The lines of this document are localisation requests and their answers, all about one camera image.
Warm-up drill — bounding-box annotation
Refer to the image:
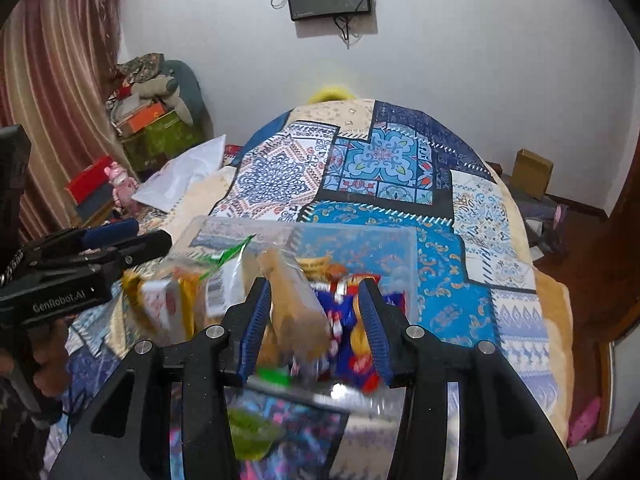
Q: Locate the striped pink curtain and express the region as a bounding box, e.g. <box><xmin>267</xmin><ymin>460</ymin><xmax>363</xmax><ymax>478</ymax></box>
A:
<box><xmin>1</xmin><ymin>0</ymin><xmax>126</xmax><ymax>240</ymax></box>

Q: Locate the clear plastic storage bin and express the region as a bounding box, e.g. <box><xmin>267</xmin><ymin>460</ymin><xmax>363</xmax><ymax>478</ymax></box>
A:
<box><xmin>160</xmin><ymin>217</ymin><xmax>416</xmax><ymax>418</ymax></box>

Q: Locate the Kakabi yellow white snack bag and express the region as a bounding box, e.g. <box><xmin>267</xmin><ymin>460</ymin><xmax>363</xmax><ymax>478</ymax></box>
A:
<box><xmin>122</xmin><ymin>266</ymin><xmax>200</xmax><ymax>346</ymax></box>

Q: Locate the grey stuffed cushion pile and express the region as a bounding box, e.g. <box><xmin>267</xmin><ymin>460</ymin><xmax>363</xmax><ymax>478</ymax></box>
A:
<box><xmin>105</xmin><ymin>53</ymin><xmax>204</xmax><ymax>126</ymax></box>

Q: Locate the green snack packet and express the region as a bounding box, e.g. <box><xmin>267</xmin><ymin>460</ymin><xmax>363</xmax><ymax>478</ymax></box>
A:
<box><xmin>201</xmin><ymin>235</ymin><xmax>260</xmax><ymax>325</ymax></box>

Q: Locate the green jelly cup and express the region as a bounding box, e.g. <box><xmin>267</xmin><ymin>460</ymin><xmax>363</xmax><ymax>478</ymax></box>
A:
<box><xmin>228</xmin><ymin>408</ymin><xmax>285</xmax><ymax>462</ymax></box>

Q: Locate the brown cardboard box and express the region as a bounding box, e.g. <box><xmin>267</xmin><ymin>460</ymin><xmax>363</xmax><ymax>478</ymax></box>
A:
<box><xmin>511</xmin><ymin>148</ymin><xmax>553</xmax><ymax>200</ymax></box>

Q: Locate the pink slipper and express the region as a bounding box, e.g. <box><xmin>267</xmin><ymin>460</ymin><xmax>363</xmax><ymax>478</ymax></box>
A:
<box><xmin>567</xmin><ymin>398</ymin><xmax>601</xmax><ymax>448</ymax></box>

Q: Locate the green patterned box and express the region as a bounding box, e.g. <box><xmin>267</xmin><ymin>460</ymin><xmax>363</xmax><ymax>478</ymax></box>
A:
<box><xmin>122</xmin><ymin>110</ymin><xmax>205</xmax><ymax>177</ymax></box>

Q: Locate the orange box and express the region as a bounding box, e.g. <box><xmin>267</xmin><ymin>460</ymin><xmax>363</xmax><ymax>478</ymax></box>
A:
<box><xmin>116</xmin><ymin>101</ymin><xmax>165</xmax><ymax>136</ymax></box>

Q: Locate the red box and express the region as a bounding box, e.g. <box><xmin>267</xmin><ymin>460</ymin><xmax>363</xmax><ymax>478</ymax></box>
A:
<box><xmin>65</xmin><ymin>155</ymin><xmax>114</xmax><ymax>206</ymax></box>

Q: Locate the pink plush toy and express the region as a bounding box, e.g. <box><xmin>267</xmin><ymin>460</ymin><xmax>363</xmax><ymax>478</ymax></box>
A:
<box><xmin>104</xmin><ymin>162</ymin><xmax>140</xmax><ymax>214</ymax></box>

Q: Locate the blue chips bag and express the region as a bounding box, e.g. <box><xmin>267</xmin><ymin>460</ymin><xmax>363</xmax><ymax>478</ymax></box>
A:
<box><xmin>311</xmin><ymin>273</ymin><xmax>381</xmax><ymax>393</ymax></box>

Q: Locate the white pillow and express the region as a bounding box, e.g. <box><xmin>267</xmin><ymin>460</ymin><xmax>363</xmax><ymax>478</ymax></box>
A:
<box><xmin>132</xmin><ymin>136</ymin><xmax>226</xmax><ymax>212</ymax></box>

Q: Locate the person's left hand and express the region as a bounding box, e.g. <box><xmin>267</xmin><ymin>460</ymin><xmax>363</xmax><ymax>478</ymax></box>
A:
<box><xmin>29</xmin><ymin>320</ymin><xmax>70</xmax><ymax>398</ymax></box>

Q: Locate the patchwork patterned bedspread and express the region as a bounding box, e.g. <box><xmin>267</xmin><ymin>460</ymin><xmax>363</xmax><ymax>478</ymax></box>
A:
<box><xmin>44</xmin><ymin>97</ymin><xmax>576</xmax><ymax>480</ymax></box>

